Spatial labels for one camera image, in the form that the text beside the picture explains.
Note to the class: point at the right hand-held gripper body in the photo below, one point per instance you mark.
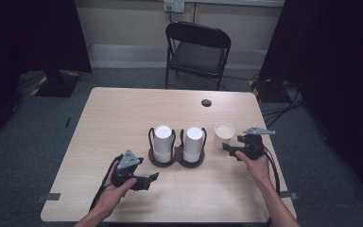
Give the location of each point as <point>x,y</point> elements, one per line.
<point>252,146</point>

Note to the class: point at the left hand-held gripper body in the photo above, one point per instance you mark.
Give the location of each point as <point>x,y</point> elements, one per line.
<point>124,173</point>

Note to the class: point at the single white paper cup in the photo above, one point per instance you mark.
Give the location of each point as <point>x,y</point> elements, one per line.
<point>224,134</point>

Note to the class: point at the black double cup holder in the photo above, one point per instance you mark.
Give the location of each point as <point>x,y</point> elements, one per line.
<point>177,157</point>

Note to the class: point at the stack of white paper cups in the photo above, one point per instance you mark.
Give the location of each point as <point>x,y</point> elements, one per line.
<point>193,144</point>
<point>163,142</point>

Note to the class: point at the person's right hand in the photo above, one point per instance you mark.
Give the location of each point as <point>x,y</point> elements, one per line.
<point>256,168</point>

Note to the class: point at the person's left hand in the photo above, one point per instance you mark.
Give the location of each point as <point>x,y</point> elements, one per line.
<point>113,198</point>

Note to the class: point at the black table grommet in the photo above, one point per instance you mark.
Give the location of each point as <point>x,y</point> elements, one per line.
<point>206,102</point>

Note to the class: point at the black stand base striped tape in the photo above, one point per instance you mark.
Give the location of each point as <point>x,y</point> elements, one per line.
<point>266,91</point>

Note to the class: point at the grey tape strip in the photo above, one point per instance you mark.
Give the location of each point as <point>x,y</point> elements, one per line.
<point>48,197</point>
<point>290,195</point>

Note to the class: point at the small black floor object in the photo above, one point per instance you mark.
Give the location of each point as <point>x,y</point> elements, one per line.
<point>67,122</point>

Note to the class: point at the black folding chair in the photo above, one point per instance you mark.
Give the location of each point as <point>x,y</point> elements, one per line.
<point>198,56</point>

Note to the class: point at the black curtain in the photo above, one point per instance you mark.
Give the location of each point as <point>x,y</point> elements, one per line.
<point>337,63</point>
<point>19,41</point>

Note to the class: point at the white wall outlet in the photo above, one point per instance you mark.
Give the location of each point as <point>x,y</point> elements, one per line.
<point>174,5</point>

